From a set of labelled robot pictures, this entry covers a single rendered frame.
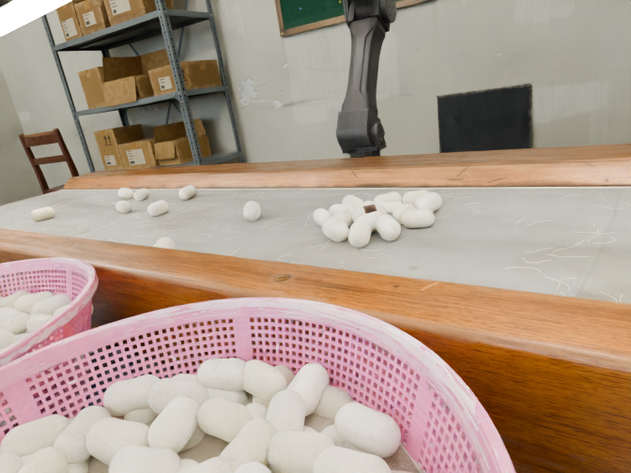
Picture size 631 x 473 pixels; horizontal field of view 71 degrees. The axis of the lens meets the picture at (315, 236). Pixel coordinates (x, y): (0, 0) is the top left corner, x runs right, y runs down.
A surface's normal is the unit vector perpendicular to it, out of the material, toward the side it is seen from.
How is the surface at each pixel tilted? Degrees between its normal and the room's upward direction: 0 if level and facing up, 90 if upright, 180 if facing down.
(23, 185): 90
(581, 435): 90
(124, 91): 77
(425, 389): 72
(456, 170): 45
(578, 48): 91
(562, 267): 0
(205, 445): 0
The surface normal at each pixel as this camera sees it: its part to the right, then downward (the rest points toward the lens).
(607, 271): -0.15, -0.94
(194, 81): 0.85, 0.03
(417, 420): -0.93, -0.06
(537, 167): -0.50, -0.42
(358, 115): -0.50, -0.17
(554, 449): -0.56, 0.34
